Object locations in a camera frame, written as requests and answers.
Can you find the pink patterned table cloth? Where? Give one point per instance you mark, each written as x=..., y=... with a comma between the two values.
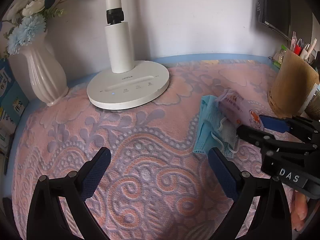
x=155, y=186

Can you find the white desk lamp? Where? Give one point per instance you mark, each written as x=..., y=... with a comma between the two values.
x=127, y=83

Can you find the pink tissue packet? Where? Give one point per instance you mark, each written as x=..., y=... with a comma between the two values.
x=238, y=110

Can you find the brown pen holder cup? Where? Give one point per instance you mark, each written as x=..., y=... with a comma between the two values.
x=293, y=88

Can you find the right hand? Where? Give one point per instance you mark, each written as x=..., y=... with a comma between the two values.
x=299, y=210

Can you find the clear bag green clips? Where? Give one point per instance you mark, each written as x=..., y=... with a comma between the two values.
x=277, y=59

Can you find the black wall television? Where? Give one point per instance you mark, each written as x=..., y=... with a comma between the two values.
x=275, y=14

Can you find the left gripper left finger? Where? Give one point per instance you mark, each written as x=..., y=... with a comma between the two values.
x=46, y=219

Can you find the blue children's book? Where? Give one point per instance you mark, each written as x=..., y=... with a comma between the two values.
x=13, y=99

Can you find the blue white artificial flowers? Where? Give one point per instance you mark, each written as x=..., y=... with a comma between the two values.
x=28, y=19

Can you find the blue disposable face mask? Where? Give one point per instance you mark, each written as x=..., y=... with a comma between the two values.
x=214, y=130

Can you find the white ribbed vase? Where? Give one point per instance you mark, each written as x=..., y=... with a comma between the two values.
x=47, y=77

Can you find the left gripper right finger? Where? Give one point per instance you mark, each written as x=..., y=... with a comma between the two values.
x=271, y=219

